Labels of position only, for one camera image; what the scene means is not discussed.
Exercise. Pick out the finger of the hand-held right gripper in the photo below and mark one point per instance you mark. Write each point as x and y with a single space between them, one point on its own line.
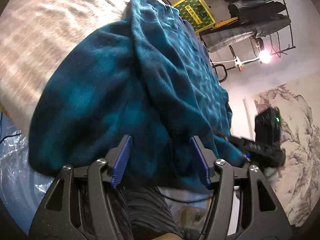
237 145

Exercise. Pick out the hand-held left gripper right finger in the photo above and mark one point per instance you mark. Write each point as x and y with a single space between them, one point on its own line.
198 160

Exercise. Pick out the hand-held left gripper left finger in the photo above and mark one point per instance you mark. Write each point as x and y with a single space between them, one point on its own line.
122 160

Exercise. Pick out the black metal clothes rack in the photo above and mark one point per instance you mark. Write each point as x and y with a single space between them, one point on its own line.
274 40

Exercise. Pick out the person's dark shorts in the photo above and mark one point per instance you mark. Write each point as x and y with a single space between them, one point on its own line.
147 212

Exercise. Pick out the white clip lamp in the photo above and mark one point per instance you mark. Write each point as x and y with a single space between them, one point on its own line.
265 56

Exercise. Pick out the grey plaid coat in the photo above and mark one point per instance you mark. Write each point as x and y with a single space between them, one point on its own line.
237 35

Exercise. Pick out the yellow wooden stick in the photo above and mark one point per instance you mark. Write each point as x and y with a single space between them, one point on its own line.
225 23

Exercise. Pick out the black hanging jacket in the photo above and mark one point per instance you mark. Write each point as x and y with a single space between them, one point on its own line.
272 10

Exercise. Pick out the dark denim jacket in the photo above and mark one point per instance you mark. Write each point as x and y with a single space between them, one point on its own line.
250 5

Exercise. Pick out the yellow green patterned box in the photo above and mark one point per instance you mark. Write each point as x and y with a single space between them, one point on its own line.
193 11

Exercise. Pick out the plaid bed cover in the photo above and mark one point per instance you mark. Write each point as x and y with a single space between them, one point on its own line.
50 30

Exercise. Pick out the white wall conduit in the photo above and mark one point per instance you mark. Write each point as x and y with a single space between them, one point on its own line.
247 115

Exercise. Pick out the landscape wall tapestry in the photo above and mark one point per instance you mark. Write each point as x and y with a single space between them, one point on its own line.
295 155

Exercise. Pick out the black arched metal frame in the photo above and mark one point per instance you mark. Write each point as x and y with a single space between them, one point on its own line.
226 72

